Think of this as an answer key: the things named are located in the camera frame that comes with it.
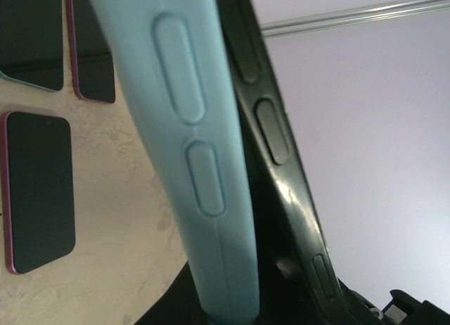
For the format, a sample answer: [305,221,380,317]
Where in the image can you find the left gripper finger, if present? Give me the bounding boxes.
[136,263,208,325]

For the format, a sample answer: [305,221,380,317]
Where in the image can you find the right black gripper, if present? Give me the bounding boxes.
[339,280,449,324]

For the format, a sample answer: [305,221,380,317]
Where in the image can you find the light blue phone case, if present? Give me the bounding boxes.
[90,0,259,324]

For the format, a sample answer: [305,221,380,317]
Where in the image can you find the teal phone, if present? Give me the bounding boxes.
[1,0,64,91]

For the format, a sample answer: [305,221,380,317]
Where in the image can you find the right aluminium frame post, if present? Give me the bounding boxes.
[261,0,449,38]

